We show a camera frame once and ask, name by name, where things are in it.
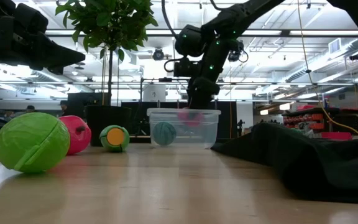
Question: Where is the red plastic bin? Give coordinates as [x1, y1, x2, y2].
[321, 131, 352, 141]

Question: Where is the yellow cable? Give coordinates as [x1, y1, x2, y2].
[296, 0, 358, 138]

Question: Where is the green toy with orange end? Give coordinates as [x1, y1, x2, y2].
[99, 124, 131, 153]

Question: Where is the black hanging camera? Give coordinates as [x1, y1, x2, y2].
[227, 40, 249, 63]

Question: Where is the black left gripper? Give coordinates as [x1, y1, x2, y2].
[0, 0, 86, 75]

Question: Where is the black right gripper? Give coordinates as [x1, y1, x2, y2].
[186, 76, 221, 110]

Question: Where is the pink toy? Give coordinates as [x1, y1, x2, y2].
[176, 108, 205, 128]

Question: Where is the green potted tree black pot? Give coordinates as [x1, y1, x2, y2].
[54, 0, 160, 147]

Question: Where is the black ceiling spotlight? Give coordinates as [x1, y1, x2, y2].
[152, 48, 165, 62]

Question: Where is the black partition panel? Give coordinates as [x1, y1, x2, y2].
[67, 92, 239, 139]

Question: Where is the shelf with red bins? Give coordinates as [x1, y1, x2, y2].
[283, 104, 358, 141]

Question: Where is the white box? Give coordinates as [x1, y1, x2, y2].
[143, 84, 167, 103]

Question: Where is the light green cabbage toy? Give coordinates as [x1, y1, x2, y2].
[0, 111, 71, 174]

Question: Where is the dark green round toy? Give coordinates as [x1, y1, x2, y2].
[152, 121, 177, 146]

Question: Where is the black cloth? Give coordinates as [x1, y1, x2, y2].
[210, 122, 358, 205]

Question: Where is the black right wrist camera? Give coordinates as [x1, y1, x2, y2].
[163, 57, 199, 78]

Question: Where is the red tomato toy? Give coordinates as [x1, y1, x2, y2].
[58, 114, 92, 156]

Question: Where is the clear plastic tupperware container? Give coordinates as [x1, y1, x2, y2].
[146, 107, 222, 149]

